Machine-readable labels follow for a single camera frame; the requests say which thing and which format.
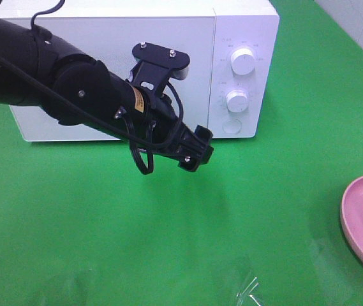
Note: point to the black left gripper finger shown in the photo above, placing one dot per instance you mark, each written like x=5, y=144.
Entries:
x=203, y=134
x=194, y=152

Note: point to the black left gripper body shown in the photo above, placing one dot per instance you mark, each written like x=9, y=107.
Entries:
x=163, y=131

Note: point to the round white door release button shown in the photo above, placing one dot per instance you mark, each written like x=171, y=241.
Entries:
x=232, y=126

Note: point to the white microwave knob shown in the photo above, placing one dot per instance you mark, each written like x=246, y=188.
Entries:
x=242, y=61
x=237, y=101

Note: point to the white microwave door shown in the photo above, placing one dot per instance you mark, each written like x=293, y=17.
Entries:
x=111, y=40

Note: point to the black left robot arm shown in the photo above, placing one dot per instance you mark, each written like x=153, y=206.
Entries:
x=40, y=69

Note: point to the white microwave oven body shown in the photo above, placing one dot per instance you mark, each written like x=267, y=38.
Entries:
x=237, y=24

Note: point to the green table mat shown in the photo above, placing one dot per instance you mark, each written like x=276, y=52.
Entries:
x=80, y=224

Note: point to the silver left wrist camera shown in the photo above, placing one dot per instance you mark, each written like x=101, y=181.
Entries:
x=180, y=74

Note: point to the black left camera bracket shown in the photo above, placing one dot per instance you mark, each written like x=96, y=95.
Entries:
x=154, y=66

